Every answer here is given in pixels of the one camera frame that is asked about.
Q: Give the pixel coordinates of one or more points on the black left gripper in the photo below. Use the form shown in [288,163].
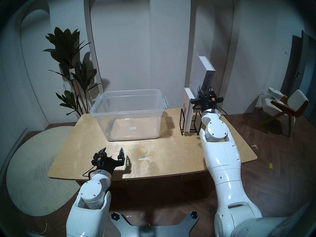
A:
[107,163]

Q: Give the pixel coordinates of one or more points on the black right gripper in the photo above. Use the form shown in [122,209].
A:
[208,103]

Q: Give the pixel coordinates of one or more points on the large grey special issue book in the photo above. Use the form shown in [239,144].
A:
[207,71]

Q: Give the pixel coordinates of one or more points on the small white hardcover book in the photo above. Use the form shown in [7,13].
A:
[188,108]

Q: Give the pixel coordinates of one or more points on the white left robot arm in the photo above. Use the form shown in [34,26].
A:
[91,204]

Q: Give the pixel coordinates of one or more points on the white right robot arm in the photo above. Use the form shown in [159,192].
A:
[222,160]

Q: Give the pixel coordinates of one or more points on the clear plastic storage box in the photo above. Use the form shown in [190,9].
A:
[128,110]

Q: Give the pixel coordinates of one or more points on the light wooden table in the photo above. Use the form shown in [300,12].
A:
[167,160]

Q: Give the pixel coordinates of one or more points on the black star knob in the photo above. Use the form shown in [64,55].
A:
[115,216]
[194,214]

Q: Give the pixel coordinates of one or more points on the white device on armchair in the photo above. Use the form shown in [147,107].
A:
[274,92]

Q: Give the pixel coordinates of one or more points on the round beige rug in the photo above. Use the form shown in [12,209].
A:
[32,169]

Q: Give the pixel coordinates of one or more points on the white plant tag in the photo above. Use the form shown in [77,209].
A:
[72,73]

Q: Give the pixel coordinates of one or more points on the dark grey door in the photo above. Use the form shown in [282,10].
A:
[293,66]

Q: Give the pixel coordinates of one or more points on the wooden armchair with white cushions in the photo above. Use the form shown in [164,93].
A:
[297,100]

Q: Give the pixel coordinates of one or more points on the tall dark green plant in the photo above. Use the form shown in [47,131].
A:
[66,46]

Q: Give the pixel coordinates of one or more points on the grey metal robot base plate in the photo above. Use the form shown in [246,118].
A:
[153,230]

